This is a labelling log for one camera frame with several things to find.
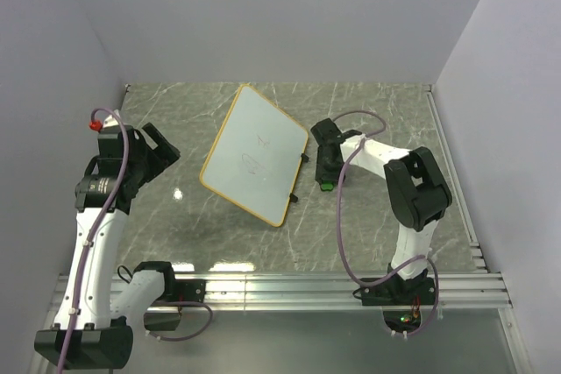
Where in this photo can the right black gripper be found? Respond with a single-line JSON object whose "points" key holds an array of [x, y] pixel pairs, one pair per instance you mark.
{"points": [[321, 172]]}

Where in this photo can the green whiteboard eraser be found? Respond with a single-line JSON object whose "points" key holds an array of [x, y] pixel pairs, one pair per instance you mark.
{"points": [[327, 186]]}

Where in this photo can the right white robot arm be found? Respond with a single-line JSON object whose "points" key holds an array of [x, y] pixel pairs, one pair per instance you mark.
{"points": [[417, 190]]}

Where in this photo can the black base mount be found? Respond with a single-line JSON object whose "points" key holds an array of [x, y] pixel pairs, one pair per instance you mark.
{"points": [[397, 292], [187, 290]]}

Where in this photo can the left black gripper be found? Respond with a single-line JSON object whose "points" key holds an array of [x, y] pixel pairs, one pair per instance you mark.
{"points": [[164, 155]]}

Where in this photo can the yellow framed whiteboard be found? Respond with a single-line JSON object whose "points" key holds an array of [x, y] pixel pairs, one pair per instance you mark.
{"points": [[255, 159]]}

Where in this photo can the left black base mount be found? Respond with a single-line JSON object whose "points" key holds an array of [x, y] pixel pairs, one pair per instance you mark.
{"points": [[187, 290]]}

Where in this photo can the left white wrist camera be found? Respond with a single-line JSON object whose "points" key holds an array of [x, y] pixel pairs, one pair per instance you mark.
{"points": [[106, 121]]}

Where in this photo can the aluminium right side rail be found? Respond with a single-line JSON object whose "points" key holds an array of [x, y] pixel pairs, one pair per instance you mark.
{"points": [[474, 244]]}

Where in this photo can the aluminium front rail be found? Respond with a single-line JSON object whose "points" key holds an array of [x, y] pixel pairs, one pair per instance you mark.
{"points": [[332, 291]]}

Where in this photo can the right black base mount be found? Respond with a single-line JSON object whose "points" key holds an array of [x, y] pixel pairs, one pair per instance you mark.
{"points": [[397, 292]]}

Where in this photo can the aluminium rail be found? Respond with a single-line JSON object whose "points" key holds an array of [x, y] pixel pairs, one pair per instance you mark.
{"points": [[474, 244], [332, 291]]}

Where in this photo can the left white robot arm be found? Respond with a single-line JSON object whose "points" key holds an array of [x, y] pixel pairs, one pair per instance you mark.
{"points": [[92, 331]]}

